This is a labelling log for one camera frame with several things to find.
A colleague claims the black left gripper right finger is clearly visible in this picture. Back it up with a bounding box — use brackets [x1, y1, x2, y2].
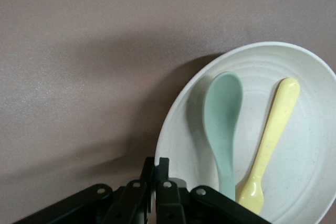
[156, 157, 274, 224]

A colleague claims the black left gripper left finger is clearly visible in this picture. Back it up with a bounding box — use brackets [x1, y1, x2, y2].
[15, 157, 155, 224]

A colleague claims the pale green plastic spoon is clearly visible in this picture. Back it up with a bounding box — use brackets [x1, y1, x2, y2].
[203, 72, 244, 201]

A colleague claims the white round ridged plate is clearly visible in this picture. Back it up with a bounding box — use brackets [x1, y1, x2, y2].
[154, 41, 336, 224]

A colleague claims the yellow plastic fork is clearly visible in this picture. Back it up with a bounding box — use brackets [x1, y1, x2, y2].
[235, 77, 301, 215]

